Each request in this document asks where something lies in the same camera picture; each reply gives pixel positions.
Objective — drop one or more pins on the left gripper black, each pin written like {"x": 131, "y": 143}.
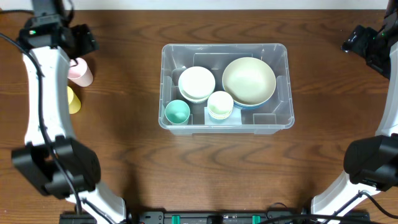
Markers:
{"x": 91, "y": 45}

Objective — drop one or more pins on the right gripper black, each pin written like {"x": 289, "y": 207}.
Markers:
{"x": 368, "y": 36}

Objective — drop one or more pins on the pink cup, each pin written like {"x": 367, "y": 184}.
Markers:
{"x": 80, "y": 73}

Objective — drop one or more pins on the yellow cup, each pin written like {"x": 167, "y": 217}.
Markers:
{"x": 219, "y": 117}
{"x": 74, "y": 104}

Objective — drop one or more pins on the beige large bowl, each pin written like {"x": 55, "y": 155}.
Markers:
{"x": 249, "y": 80}

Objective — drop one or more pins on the green cup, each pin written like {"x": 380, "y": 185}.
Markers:
{"x": 177, "y": 112}

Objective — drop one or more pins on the white small bowl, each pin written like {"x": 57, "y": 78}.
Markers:
{"x": 196, "y": 82}

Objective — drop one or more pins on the cream white cup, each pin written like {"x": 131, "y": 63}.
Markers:
{"x": 220, "y": 103}

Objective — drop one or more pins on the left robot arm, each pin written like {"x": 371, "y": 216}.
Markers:
{"x": 52, "y": 160}

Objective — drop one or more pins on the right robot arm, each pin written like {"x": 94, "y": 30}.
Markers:
{"x": 370, "y": 164}

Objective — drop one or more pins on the clear plastic storage container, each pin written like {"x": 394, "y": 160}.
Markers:
{"x": 275, "y": 115}

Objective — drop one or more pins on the dark blue bowl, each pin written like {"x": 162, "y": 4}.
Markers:
{"x": 248, "y": 107}

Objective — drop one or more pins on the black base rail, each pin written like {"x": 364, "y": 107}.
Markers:
{"x": 207, "y": 218}

